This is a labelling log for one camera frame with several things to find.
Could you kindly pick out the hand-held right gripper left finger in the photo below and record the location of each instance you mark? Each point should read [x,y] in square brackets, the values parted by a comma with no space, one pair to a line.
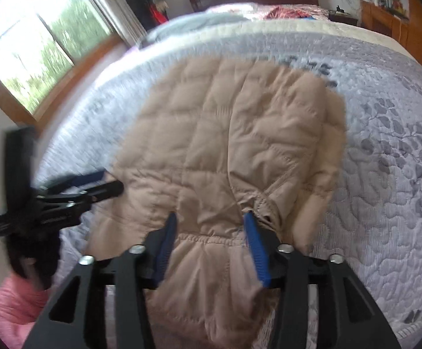
[165,251]

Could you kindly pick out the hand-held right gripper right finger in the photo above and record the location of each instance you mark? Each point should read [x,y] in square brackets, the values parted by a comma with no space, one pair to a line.
[258,254]

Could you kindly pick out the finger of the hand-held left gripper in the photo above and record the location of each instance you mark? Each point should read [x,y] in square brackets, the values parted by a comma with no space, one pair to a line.
[87,179]
[105,191]

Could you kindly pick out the beige quilted jacket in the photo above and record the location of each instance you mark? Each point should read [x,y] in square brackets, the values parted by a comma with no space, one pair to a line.
[214,134]

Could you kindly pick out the person's left forearm pink sleeve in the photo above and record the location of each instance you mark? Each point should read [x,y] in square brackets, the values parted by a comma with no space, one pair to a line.
[11,309]

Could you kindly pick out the hanging dark and red clothes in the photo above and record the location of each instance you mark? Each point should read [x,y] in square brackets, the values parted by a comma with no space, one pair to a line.
[149,7]

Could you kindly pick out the person's left hand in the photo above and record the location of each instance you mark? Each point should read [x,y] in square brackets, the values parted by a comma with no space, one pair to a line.
[36,254]

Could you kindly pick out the wooden framed window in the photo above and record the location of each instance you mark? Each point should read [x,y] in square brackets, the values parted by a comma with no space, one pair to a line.
[33,43]

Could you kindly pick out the grey floral bed quilt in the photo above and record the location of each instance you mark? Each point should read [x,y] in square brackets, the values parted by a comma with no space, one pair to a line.
[378,189]

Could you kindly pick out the light curtain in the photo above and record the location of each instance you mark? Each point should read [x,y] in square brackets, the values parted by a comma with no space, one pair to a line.
[116,7]

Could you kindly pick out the grey pillow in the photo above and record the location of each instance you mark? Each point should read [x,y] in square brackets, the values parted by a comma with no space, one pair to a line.
[196,21]

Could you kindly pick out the pink floral bedsheet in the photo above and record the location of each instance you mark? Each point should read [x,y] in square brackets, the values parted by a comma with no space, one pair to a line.
[240,9]

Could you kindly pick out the cream fleece blanket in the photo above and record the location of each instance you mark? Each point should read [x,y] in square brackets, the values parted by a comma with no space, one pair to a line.
[305,27]

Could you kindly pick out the red patterned cloth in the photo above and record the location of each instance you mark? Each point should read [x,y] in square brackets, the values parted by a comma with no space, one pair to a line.
[283,12]

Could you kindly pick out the dark nightstand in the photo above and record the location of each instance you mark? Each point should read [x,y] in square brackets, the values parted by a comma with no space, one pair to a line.
[341,17]

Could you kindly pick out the wooden cabinet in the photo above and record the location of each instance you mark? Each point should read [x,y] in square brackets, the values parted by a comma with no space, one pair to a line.
[389,25]

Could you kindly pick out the group of small bottles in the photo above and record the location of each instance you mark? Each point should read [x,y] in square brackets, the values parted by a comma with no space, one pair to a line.
[389,0]

